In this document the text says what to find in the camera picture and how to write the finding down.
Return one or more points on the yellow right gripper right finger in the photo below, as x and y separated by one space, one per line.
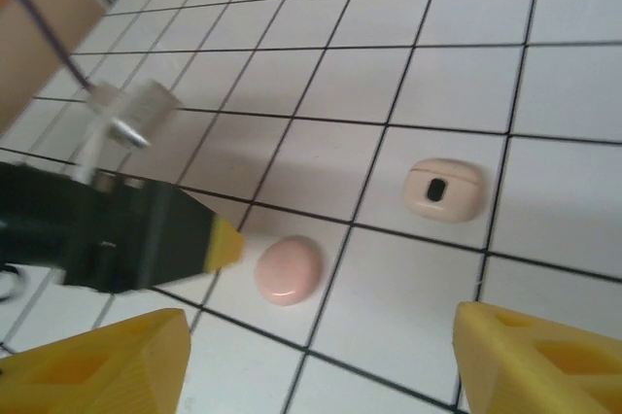
534 370

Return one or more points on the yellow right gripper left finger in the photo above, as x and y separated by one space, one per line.
97 370

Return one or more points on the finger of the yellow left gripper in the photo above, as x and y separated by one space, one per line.
194 239

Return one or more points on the pink oval earbud case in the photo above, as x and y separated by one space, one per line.
289 270

